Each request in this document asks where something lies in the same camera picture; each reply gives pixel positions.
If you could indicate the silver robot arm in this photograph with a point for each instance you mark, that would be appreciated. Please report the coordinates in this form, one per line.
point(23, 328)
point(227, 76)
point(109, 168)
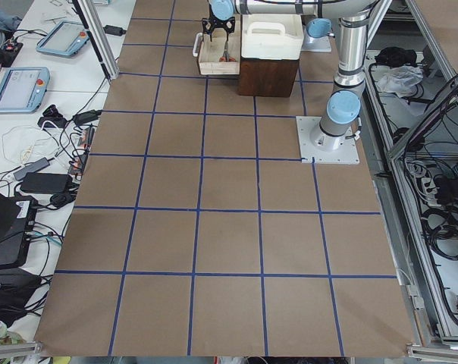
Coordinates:
point(318, 28)
point(344, 105)

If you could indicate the aluminium frame post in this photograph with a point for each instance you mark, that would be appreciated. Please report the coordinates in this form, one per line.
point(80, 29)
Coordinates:
point(89, 17)

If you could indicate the wooden drawer with white handle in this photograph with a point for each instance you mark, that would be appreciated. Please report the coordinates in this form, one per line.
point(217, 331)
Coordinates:
point(207, 53)

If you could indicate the black laptop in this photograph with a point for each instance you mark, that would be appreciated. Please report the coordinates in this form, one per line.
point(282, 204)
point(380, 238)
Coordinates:
point(17, 218)

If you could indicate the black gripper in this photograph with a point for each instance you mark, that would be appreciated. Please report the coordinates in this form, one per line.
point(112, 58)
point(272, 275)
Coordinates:
point(227, 45)

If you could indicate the near teach pendant tablet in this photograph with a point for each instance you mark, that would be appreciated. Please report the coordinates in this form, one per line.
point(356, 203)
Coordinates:
point(22, 89)

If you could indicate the white foam tray box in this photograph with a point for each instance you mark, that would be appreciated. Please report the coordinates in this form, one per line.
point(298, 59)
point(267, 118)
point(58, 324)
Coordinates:
point(272, 36)

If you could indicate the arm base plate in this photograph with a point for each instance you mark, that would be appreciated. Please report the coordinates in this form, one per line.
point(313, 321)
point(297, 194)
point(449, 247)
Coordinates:
point(311, 44)
point(316, 147)

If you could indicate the grey scissors with orange handles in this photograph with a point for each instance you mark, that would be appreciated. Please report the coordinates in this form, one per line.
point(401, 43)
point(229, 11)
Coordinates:
point(226, 57)

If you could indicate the black power adapter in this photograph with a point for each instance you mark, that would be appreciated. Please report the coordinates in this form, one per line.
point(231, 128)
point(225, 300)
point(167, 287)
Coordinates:
point(114, 30)

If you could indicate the teach pendant tablet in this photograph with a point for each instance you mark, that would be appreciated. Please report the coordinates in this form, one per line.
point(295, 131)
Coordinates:
point(22, 89)
point(65, 40)

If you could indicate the far teach pendant tablet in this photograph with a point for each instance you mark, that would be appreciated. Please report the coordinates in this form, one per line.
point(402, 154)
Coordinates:
point(65, 40)

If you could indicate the dark wooden drawer cabinet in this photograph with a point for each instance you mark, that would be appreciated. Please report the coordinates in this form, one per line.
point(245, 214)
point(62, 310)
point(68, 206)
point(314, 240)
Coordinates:
point(267, 78)

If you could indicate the black power brick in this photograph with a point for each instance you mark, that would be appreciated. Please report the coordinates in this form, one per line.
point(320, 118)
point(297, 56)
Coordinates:
point(46, 183)

